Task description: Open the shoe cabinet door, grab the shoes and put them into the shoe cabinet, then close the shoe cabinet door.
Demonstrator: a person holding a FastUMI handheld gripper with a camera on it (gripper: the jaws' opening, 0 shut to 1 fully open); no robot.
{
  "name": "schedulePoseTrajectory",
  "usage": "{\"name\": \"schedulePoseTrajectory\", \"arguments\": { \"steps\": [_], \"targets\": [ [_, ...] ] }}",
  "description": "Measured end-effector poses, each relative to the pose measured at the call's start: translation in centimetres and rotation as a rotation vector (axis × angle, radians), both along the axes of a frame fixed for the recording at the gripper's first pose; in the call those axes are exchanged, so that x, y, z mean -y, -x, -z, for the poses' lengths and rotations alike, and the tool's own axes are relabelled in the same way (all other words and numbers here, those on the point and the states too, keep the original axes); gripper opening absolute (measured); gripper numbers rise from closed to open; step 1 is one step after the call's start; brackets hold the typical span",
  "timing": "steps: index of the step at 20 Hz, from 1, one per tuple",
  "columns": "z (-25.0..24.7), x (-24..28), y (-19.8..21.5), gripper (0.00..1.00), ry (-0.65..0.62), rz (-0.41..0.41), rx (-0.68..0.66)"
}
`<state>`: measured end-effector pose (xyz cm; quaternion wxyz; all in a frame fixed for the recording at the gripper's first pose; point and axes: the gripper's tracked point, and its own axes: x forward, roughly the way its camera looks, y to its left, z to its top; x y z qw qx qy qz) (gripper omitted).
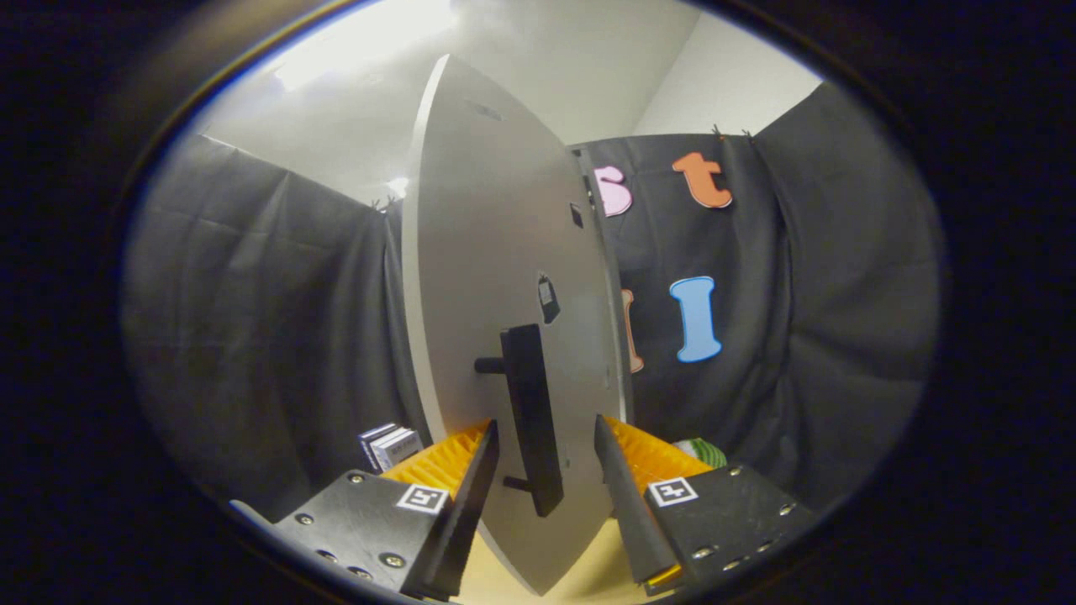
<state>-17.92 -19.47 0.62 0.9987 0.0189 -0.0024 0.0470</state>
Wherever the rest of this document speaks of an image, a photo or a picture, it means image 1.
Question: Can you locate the blue white book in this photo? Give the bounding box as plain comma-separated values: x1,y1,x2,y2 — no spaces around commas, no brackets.
376,429,424,471
367,426,404,467
357,423,396,463

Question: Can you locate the grey shoe cabinet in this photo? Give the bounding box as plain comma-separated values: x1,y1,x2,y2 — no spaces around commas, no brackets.
572,145,637,425

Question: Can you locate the black backdrop cloth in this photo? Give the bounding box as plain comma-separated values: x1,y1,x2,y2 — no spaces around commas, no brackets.
122,80,942,522

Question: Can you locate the green striped object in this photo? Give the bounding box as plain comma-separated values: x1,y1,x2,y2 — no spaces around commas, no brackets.
672,437,729,471

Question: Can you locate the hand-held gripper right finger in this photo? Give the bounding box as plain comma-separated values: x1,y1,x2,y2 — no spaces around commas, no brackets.
593,414,816,596

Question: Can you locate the black door handle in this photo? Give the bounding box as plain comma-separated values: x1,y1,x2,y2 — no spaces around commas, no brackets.
475,324,566,518

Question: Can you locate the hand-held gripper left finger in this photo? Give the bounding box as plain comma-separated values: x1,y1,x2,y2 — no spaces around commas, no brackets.
273,418,500,602

